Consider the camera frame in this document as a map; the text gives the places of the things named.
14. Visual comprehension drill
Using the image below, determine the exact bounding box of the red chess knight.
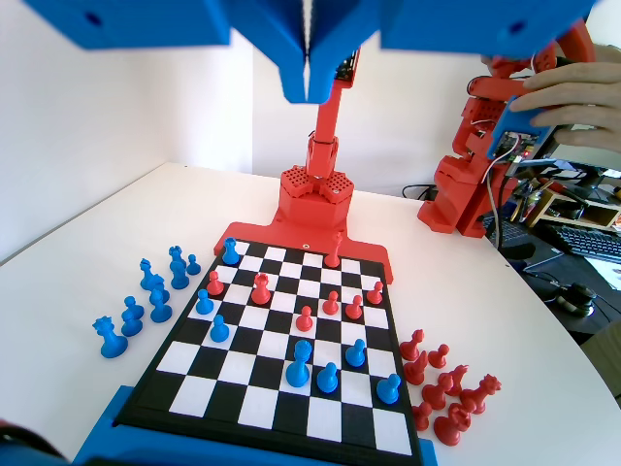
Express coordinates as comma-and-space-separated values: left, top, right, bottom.
439, 364, 470, 397

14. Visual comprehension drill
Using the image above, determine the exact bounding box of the red leader arm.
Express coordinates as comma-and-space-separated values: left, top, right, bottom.
416, 18, 597, 239

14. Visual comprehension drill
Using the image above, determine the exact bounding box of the red chess bishop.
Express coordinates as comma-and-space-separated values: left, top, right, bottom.
402, 349, 429, 385
400, 329, 427, 361

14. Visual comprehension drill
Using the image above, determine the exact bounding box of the blue electronics housing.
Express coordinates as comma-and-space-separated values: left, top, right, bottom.
484, 94, 557, 162

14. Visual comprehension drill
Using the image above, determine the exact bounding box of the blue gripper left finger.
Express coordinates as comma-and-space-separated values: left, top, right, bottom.
208, 0, 309, 105

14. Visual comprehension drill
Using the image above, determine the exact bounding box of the black round device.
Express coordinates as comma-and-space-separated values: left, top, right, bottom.
554, 283, 599, 317

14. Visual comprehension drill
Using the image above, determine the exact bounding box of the blue chess king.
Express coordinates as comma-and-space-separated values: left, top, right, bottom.
284, 339, 312, 389

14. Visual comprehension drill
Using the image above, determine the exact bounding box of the person's hand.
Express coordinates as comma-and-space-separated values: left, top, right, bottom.
511, 43, 621, 147

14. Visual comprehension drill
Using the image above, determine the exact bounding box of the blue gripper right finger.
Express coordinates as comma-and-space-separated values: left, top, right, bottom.
309, 0, 392, 105

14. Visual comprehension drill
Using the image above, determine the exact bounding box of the blue base plate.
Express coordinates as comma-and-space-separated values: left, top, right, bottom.
72, 385, 438, 466

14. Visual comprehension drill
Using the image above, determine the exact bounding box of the wooden desk organizer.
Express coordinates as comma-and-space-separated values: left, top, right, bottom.
526, 186, 621, 230

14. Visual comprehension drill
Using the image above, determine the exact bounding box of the large red piece front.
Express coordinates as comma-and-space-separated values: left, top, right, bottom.
323, 231, 343, 268

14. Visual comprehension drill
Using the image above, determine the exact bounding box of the black and white chessboard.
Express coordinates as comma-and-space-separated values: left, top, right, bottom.
115, 236, 424, 460

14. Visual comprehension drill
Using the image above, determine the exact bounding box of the blue chess bishop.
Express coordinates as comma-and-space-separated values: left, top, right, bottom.
148, 286, 174, 323

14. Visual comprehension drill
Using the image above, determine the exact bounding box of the black laptop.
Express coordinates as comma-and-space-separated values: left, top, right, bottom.
482, 213, 567, 273

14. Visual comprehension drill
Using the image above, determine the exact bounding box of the black computer keyboard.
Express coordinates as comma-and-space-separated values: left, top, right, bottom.
550, 223, 621, 266

